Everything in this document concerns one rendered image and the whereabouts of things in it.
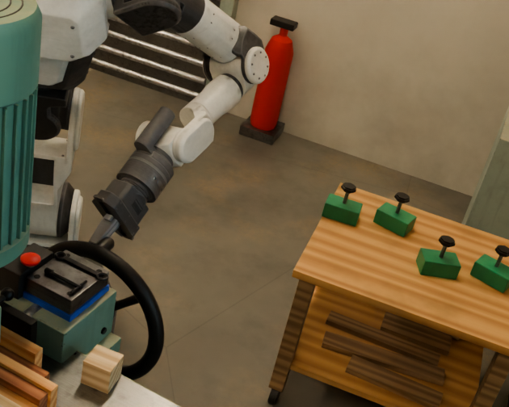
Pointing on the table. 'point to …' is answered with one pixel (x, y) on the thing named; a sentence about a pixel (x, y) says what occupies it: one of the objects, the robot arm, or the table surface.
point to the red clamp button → (30, 259)
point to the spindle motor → (9, 125)
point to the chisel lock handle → (5, 295)
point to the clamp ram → (19, 320)
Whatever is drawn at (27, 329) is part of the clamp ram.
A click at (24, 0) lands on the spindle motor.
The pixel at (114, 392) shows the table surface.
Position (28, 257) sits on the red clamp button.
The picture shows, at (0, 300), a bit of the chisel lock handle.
